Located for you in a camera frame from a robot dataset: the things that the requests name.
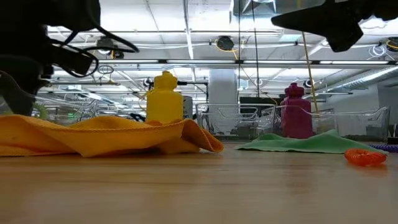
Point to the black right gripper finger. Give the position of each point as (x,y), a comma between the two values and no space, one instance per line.
(311,17)

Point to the orange coil wristband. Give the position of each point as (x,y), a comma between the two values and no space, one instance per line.
(365,158)

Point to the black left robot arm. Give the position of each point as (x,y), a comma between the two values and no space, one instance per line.
(46,12)

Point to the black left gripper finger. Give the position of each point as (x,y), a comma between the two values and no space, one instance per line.
(17,102)

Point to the purple coil wristband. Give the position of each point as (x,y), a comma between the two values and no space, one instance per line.
(387,148)

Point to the pink plastic water bottle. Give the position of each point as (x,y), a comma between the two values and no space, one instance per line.
(297,118)

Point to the orange microfiber cloth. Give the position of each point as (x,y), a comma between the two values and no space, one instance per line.
(109,137)

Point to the green microfiber cloth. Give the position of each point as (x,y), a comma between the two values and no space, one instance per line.
(311,144)

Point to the yellow plastic water bottle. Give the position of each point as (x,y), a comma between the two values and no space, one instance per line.
(164,102)

